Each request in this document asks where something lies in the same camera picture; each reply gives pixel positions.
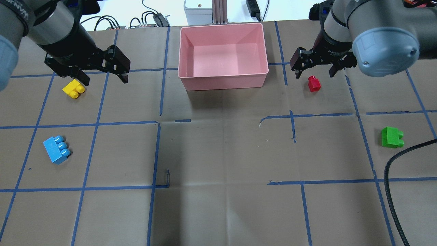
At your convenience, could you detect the black corrugated cable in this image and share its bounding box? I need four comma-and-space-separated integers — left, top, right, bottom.
384, 138, 437, 246

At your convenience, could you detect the black usb hub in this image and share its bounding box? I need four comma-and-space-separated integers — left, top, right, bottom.
153, 12, 170, 27

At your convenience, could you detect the pink plastic box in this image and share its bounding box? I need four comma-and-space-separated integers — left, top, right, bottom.
178, 23, 269, 91

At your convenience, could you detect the green toy block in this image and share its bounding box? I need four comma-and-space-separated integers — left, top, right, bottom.
381, 126, 405, 148

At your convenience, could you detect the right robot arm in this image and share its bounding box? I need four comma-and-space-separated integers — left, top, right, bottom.
290, 0, 437, 78

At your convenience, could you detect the red toy block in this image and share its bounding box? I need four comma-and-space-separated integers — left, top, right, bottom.
308, 76, 321, 92

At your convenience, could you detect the aluminium frame post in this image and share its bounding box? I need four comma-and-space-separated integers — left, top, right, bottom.
212, 0, 228, 25

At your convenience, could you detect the white square device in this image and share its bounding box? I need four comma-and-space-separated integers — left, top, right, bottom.
184, 0, 213, 26

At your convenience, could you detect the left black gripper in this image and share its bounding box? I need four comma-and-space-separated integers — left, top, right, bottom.
45, 43, 131, 86

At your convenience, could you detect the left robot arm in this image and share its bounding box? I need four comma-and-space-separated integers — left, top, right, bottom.
0, 0, 131, 90

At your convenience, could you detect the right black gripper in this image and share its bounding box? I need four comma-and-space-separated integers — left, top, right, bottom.
290, 36, 357, 79

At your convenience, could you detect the black power adapter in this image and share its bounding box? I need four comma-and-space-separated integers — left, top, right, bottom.
245, 0, 261, 21

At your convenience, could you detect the blue toy block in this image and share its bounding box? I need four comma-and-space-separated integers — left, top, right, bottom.
43, 135, 71, 165

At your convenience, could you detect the yellow toy block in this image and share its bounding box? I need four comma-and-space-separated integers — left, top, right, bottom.
62, 79, 86, 99

